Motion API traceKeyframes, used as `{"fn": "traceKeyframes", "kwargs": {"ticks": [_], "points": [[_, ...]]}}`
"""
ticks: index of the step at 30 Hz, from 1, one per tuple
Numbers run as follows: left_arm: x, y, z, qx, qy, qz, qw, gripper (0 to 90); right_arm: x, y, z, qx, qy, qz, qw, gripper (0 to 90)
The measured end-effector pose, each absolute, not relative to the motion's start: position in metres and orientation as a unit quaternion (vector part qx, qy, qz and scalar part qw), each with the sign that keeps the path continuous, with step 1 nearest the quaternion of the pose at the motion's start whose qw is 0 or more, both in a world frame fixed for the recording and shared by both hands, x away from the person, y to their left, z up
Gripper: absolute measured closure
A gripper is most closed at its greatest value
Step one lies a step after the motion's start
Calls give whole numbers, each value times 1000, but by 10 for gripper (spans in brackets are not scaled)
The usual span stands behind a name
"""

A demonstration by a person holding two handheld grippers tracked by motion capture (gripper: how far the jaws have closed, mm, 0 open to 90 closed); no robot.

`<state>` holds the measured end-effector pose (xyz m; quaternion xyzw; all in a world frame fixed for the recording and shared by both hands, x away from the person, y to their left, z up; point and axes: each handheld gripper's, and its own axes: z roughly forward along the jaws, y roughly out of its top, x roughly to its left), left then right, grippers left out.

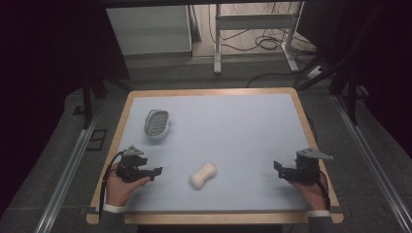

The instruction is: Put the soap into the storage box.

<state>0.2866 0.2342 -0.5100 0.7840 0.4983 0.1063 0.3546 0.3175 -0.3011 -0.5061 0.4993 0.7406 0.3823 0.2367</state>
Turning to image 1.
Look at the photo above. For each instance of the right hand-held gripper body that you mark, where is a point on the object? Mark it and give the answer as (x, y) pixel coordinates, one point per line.
(307, 168)

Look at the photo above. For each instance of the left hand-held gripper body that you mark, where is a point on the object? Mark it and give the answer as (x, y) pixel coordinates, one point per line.
(129, 168)

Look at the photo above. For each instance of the white oval soap dish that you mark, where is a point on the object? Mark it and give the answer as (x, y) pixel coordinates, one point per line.
(157, 124)

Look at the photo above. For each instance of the white soap bar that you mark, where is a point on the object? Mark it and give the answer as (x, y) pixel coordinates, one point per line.
(203, 176)

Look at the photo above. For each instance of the person's left hand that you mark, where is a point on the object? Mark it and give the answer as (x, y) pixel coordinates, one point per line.
(120, 191)

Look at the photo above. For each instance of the person's right hand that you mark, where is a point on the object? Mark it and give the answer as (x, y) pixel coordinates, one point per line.
(311, 195)

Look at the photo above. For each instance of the black floor outlet cover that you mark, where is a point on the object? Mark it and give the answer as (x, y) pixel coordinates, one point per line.
(97, 139)

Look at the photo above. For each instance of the light blue table mat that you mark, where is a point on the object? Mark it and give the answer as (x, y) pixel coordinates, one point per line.
(220, 136)

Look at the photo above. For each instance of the black metal stand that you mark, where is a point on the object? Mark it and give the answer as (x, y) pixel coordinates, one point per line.
(351, 93)
(86, 100)

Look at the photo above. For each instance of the white cabinet panel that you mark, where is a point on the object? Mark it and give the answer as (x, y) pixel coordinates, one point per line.
(149, 29)

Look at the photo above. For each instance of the metal floor rail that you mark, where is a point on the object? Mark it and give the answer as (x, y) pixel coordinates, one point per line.
(372, 161)
(64, 181)

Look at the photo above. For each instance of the white metal desk frame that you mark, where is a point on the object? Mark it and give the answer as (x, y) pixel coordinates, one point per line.
(256, 22)

